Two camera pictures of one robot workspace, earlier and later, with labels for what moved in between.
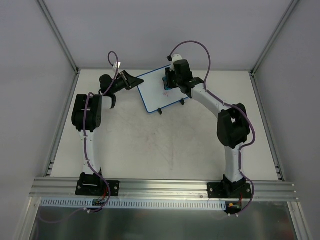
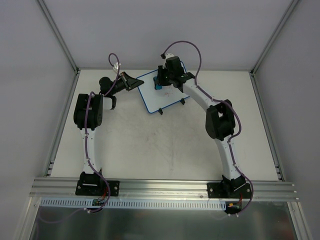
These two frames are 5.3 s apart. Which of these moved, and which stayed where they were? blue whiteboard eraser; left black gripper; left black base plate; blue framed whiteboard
Moved: blue whiteboard eraser
Stayed: left black gripper; blue framed whiteboard; left black base plate
